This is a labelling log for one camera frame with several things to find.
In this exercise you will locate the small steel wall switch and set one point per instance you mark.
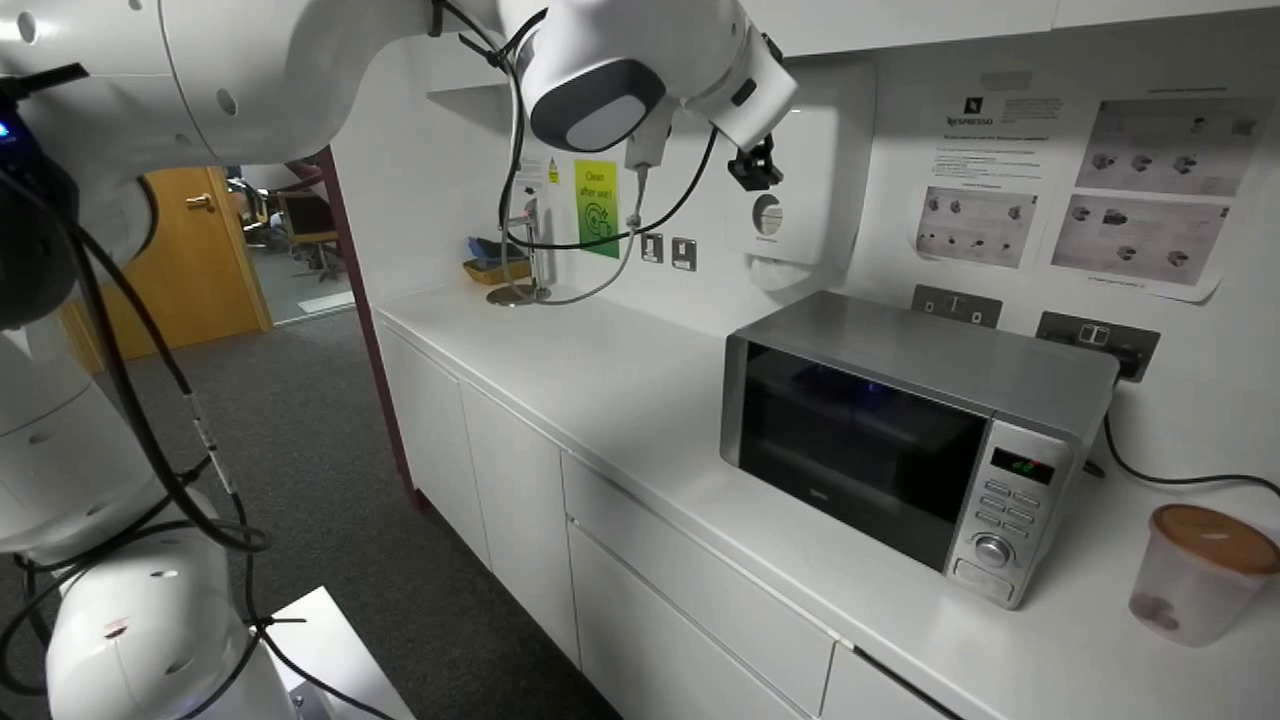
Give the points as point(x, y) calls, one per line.
point(652, 251)
point(680, 253)

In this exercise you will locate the chrome water tap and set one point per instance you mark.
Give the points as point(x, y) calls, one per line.
point(539, 245)

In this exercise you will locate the small photo instruction sheet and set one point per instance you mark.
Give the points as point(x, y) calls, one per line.
point(976, 227)

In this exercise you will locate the white text notice sheet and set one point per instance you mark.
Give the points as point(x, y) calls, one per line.
point(992, 116)

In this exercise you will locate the dark red door frame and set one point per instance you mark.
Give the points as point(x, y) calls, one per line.
point(349, 264)

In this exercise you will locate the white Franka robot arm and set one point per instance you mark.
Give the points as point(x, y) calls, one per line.
point(203, 80)

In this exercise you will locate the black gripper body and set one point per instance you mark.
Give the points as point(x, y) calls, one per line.
point(755, 167)

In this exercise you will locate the black office chair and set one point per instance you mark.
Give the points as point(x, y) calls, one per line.
point(308, 221)

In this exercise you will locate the wide photo instruction sheet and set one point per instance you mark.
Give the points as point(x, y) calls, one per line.
point(1165, 147)
point(1142, 239)

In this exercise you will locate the steel double wall socket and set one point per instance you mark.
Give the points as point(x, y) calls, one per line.
point(1099, 344)
point(959, 304)

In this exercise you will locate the silver microwave oven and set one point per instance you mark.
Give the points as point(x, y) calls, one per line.
point(867, 443)

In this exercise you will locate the green clean after use sign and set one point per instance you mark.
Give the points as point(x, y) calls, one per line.
point(596, 205)

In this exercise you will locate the plastic container with cork lid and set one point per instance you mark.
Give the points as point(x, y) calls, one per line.
point(1192, 572)

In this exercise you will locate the white robot base platform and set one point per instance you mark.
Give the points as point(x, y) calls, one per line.
point(333, 654)

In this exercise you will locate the orange wooden door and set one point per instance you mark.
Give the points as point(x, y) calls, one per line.
point(203, 264)

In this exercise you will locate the white wall cabinet row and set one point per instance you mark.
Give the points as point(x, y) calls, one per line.
point(933, 21)

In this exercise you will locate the white paper towel dispenser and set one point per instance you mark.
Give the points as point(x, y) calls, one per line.
point(801, 200)

